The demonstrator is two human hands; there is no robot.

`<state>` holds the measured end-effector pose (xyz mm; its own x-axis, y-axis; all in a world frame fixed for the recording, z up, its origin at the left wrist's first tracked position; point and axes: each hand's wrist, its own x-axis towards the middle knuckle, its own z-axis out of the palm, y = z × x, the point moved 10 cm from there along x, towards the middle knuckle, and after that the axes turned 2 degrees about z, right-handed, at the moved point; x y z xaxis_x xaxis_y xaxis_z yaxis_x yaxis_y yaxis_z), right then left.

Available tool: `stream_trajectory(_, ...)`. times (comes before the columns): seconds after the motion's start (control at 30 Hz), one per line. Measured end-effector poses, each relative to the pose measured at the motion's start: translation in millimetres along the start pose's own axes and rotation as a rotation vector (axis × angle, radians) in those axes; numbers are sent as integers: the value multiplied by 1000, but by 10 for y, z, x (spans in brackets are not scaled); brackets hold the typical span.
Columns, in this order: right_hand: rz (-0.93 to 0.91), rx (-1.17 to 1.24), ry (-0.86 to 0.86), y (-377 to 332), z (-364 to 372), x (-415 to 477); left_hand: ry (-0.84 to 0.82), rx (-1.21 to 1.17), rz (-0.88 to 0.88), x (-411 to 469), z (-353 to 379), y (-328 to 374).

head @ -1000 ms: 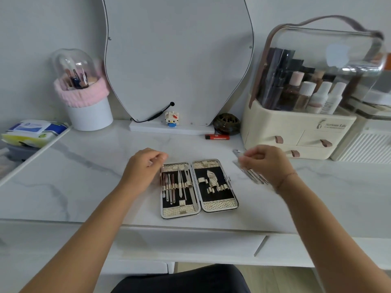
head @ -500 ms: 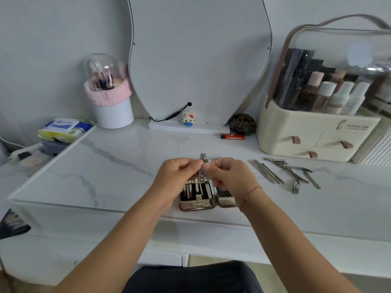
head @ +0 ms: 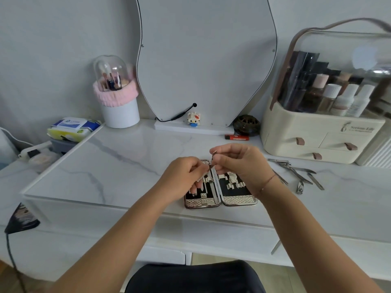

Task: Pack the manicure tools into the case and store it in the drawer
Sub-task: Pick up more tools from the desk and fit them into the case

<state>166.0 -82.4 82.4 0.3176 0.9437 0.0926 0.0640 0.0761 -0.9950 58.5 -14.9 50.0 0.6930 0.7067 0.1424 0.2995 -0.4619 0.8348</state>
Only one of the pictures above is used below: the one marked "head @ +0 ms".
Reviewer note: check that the small silver nail clipper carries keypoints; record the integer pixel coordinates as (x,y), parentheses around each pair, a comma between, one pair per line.
(300,188)

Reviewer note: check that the small silver manicure tool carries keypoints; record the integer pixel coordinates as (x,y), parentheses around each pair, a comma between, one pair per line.
(212,158)

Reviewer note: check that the person's right hand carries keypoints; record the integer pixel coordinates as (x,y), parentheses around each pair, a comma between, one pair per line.
(244,167)

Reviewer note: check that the person's left hand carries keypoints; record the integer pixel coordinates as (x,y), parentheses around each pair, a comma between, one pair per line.
(178,178)

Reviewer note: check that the person's left forearm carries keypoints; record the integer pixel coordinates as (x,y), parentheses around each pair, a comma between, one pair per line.
(116,241)

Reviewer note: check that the silver nail file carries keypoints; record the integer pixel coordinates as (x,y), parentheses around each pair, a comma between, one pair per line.
(214,187)

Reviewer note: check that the silver tweezers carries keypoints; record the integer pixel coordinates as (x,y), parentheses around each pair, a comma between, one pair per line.
(315,181)

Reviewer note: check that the black hair dryer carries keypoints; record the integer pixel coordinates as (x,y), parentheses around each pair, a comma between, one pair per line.
(21,219)

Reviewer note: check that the white desk drawer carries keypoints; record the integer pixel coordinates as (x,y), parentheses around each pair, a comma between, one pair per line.
(165,254)

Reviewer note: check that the white domed brush holder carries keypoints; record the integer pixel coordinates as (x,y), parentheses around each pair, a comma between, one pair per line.
(117,114)

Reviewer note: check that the cream cosmetic organizer box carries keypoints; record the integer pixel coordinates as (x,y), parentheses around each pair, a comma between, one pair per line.
(320,131)

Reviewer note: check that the white lotion bottle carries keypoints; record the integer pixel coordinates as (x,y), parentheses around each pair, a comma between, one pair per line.
(345,99)
(360,100)

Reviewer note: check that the brown bottle pink cap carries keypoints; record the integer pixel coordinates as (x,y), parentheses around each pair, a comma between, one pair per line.
(314,93)

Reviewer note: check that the curved vanity mirror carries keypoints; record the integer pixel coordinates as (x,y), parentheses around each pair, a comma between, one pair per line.
(207,57)

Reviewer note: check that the silver manicure scissors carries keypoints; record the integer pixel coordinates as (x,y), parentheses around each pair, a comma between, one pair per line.
(301,176)

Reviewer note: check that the silver cuticle nipper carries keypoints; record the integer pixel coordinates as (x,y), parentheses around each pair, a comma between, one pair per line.
(301,169)

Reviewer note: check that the dark cosmetic tubes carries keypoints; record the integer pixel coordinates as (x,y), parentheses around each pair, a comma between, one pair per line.
(297,79)

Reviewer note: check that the brick cat figure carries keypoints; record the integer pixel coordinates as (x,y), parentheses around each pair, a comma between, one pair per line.
(193,119)

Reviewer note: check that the person's black trousers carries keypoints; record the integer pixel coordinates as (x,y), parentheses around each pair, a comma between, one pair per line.
(195,279)

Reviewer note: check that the makeup brushes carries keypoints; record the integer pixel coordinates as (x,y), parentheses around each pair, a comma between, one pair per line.
(112,79)

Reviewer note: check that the wet wipes pack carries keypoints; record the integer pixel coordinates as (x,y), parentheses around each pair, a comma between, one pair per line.
(73,128)

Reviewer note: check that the person's right thumb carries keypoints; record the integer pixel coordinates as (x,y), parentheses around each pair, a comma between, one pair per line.
(221,165)

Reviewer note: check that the thin silver cuticle pusher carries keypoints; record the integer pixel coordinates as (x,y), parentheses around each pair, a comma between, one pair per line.
(280,177)

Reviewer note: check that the white mirror base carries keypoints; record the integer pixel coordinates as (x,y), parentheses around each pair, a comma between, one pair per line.
(183,126)

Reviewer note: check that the clear bottle white cap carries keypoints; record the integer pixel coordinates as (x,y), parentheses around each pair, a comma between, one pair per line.
(328,97)

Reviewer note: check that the pink fluffy headband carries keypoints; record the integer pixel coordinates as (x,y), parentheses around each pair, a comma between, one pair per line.
(116,94)

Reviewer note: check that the red lighter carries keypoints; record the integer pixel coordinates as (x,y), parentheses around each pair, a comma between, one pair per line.
(236,137)

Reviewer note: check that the grey storage box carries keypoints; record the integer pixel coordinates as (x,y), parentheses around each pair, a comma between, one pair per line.
(62,146)

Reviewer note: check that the large silver nail clipper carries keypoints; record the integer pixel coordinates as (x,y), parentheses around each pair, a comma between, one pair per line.
(279,162)

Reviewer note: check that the person's right forearm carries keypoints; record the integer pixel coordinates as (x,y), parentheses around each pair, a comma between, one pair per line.
(305,234)

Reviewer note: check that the snakeskin manicure set case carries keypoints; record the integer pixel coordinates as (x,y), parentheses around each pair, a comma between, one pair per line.
(220,195)

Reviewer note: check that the person's left thumb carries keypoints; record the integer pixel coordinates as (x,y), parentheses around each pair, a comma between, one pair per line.
(200,166)

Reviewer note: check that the dark round incense burner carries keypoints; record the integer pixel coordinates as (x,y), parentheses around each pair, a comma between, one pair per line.
(246,125)

